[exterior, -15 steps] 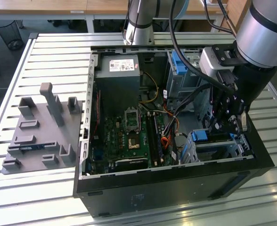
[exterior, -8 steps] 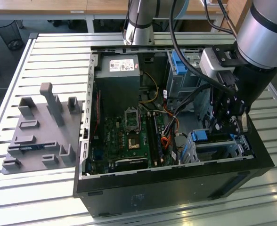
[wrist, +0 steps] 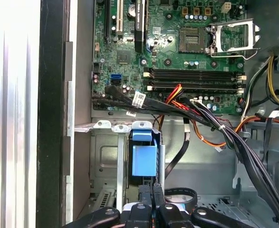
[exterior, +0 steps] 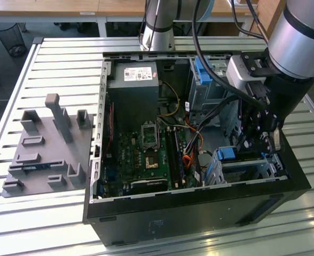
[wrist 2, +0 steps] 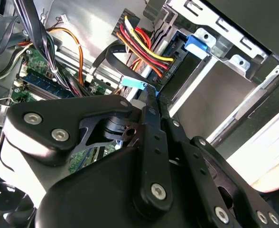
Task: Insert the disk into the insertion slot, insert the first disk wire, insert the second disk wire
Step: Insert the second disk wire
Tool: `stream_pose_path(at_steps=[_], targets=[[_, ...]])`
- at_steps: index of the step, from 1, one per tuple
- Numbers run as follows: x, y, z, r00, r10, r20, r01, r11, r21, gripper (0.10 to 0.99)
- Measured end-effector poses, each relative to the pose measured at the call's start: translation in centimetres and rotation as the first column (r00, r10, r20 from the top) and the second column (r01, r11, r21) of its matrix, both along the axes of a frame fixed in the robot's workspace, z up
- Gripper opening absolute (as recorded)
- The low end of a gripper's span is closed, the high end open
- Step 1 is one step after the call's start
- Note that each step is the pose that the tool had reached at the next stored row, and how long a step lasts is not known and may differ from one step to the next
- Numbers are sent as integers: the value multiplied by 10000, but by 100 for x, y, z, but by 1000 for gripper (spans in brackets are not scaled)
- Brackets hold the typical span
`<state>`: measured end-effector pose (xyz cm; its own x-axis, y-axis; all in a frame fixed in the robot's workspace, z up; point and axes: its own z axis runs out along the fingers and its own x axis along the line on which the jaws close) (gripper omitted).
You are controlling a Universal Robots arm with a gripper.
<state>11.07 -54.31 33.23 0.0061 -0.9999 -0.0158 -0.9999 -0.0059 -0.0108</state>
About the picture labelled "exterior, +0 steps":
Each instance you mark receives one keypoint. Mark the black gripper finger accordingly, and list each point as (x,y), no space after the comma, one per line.
(254,120)
(266,141)

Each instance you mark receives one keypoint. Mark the hard disk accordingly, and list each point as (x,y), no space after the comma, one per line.
(226,154)

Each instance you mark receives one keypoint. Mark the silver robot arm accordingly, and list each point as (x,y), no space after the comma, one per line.
(298,34)

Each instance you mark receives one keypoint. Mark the silver disk bay cage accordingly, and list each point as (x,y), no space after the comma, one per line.
(271,166)

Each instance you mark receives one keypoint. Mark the silver drive cage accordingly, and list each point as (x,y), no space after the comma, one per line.
(207,98)

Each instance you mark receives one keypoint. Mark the blue plastic bay panel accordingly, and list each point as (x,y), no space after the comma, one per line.
(211,170)

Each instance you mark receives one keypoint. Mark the blue drive cage latch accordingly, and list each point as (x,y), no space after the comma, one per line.
(202,76)

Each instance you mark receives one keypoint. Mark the thin metal locking lever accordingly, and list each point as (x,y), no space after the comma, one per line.
(159,138)

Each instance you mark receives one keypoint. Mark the black PC case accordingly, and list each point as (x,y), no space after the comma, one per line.
(199,213)

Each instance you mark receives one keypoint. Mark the CPU socket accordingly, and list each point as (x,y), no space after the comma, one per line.
(152,162)

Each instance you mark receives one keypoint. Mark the grey power supply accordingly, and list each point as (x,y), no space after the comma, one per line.
(133,104)

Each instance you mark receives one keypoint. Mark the black graphics card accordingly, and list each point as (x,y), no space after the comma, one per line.
(149,186)

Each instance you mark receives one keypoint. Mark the green motherboard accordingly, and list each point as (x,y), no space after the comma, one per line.
(127,162)

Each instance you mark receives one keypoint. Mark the grey part rack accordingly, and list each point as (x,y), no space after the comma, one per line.
(47,138)

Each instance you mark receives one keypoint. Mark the green RAM stick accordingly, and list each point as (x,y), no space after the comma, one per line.
(35,168)

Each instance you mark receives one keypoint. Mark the black mesh wastebasket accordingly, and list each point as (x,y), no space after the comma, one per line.
(8,37)

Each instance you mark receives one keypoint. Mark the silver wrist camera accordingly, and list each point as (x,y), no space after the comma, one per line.
(237,70)

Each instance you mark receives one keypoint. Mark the wooden desk white frame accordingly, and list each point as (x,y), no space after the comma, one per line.
(39,6)
(119,6)

